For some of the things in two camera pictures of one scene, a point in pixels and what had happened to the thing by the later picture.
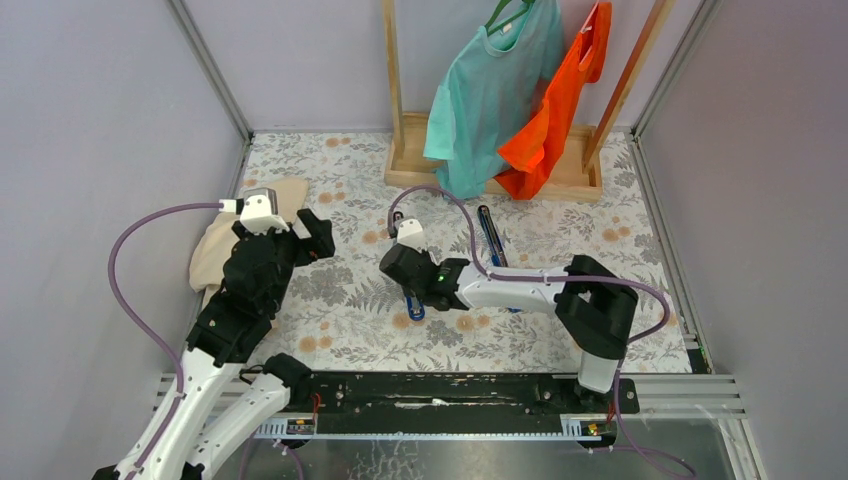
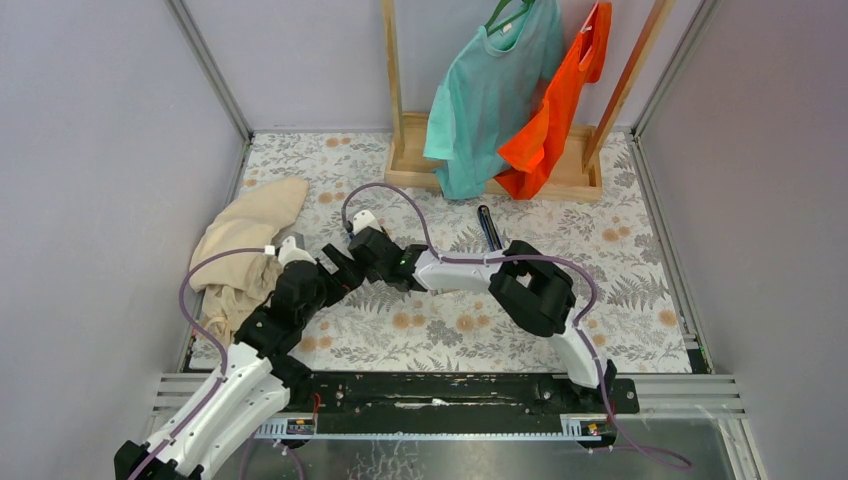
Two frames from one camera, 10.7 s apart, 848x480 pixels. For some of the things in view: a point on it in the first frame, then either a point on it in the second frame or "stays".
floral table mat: (343, 315) stays
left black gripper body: (287, 243) → (311, 308)
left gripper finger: (320, 244) → (341, 261)
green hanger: (499, 10) stays
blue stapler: (493, 244) stays
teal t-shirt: (494, 84) stays
